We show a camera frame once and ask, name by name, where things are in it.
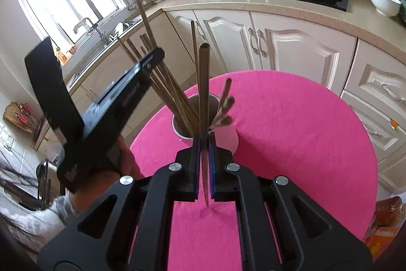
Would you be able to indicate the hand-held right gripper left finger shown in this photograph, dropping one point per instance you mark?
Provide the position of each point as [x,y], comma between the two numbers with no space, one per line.
[198,175]

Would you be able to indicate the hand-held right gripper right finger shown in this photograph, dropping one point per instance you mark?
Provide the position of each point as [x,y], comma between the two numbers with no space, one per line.
[212,175]

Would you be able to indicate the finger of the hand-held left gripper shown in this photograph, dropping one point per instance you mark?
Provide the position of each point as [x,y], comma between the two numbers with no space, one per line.
[154,58]

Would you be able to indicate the light wooden chopstick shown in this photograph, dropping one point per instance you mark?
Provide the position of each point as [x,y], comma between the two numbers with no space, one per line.
[144,13]
[146,41]
[127,48]
[133,48]

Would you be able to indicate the pink cup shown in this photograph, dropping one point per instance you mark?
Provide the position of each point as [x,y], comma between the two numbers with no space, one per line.
[228,139]

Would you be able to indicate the person's left forearm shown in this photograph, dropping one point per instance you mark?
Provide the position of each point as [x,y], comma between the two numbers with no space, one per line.
[66,210]

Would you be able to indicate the person's left hand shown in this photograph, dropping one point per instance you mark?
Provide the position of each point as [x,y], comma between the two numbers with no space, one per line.
[128,163]

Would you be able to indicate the stainless steel sink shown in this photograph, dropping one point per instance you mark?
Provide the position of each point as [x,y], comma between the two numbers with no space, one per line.
[98,50]

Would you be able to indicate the chrome faucet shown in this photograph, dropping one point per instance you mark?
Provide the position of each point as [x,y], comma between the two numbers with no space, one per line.
[92,24]

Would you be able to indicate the pink terry table cover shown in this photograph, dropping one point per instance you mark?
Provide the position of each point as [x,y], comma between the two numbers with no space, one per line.
[285,147]

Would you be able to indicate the shiny metal pot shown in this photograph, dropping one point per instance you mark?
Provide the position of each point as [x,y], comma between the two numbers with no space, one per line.
[42,172]

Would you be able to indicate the wooden rack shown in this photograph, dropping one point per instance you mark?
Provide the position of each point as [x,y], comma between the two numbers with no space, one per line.
[19,117]

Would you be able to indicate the person's dark hair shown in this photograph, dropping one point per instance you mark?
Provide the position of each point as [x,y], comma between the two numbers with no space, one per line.
[16,185]

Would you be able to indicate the cream kitchen base cabinets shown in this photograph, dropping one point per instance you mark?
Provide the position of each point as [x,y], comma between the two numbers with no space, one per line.
[301,45]

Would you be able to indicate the bagged bread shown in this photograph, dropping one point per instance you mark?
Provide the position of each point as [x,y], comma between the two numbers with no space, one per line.
[388,210]

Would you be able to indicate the orange packet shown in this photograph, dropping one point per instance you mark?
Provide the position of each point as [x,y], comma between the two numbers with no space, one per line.
[380,239]

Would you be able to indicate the beige kitchen countertop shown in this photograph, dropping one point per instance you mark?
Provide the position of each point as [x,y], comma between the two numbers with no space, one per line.
[364,26]

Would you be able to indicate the white bowl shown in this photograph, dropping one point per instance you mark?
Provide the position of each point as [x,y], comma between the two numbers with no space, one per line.
[382,2]

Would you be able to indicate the wall outlet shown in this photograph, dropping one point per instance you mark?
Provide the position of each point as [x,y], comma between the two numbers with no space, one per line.
[8,141]

